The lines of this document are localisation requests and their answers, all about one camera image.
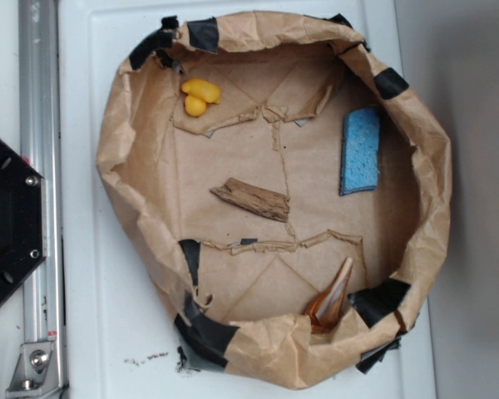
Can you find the aluminium extrusion rail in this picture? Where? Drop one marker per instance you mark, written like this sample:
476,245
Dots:
43,291

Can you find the yellow rubber duck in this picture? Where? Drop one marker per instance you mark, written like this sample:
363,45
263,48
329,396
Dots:
199,94

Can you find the brown paper bag bin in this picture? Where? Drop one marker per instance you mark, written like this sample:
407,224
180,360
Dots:
236,283

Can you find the blue sponge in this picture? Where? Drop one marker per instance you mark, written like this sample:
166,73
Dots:
359,163

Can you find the brown wood piece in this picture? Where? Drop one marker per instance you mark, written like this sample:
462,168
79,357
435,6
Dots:
265,203

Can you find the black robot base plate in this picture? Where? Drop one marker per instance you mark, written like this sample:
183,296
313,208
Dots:
21,221

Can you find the metal corner bracket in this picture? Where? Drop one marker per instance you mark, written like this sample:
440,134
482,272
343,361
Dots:
36,373

